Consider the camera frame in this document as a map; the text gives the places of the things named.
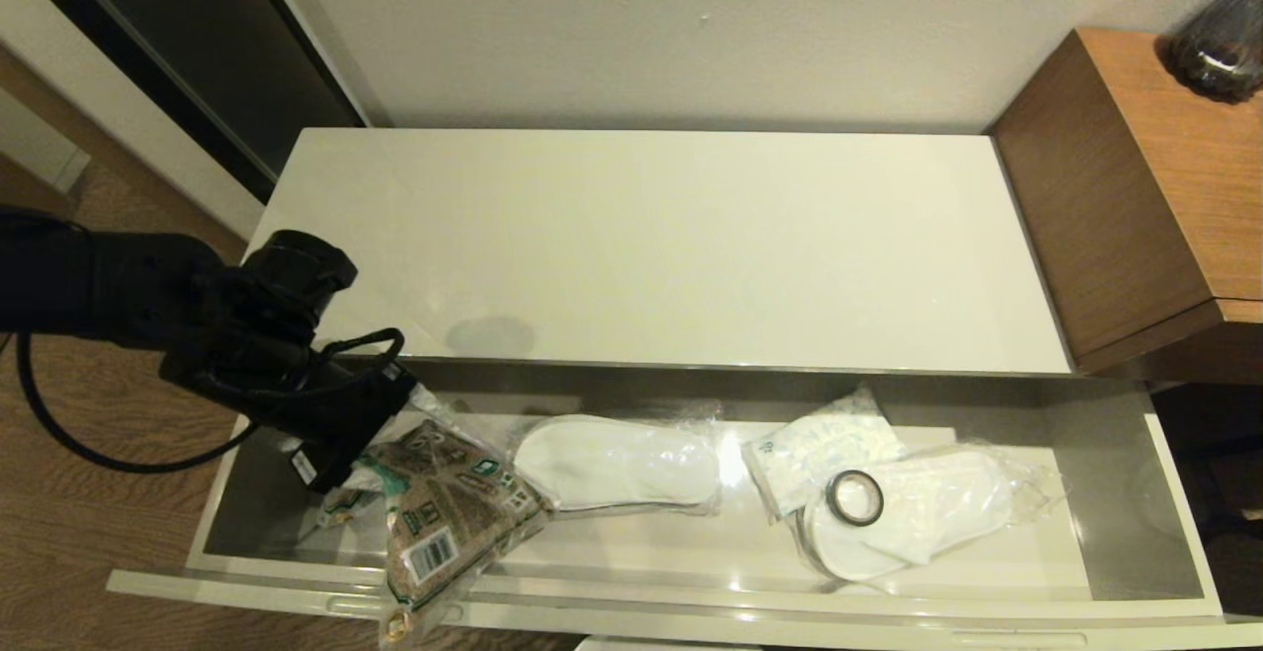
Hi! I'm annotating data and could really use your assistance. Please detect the brown packaged bag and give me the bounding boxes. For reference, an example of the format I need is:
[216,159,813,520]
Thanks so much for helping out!
[316,404,554,647]

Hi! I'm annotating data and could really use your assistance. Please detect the white slippers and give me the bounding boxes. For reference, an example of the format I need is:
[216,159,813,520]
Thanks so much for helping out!
[793,442,1067,585]
[508,412,726,519]

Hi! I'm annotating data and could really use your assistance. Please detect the grey cabinet drawer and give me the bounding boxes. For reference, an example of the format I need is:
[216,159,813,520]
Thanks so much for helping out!
[107,359,1263,651]

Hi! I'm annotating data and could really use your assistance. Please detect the black tape roll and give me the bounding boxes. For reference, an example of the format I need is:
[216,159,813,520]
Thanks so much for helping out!
[826,470,885,528]

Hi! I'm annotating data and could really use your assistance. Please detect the silver black robot base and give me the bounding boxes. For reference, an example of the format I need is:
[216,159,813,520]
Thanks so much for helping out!
[577,634,761,651]

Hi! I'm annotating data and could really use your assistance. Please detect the grey glossy cabinet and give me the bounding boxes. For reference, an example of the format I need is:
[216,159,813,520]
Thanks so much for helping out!
[242,127,1073,377]

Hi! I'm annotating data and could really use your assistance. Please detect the dark door panel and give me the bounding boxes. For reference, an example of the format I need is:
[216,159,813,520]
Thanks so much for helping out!
[30,0,368,205]

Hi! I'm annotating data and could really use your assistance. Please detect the patterned tissue pack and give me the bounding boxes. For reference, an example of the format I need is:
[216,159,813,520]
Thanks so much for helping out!
[739,388,908,521]

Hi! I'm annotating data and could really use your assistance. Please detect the brown wooden side table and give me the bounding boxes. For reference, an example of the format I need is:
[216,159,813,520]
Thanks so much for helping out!
[987,28,1263,388]

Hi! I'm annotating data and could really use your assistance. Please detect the dark glass vase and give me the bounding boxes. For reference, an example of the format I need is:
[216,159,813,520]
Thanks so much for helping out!
[1160,0,1263,106]

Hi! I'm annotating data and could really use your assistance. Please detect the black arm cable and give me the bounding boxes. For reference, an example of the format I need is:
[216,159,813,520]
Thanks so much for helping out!
[15,328,406,475]

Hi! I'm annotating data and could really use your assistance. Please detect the white door frame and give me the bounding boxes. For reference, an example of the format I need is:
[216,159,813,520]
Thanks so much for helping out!
[0,0,269,244]

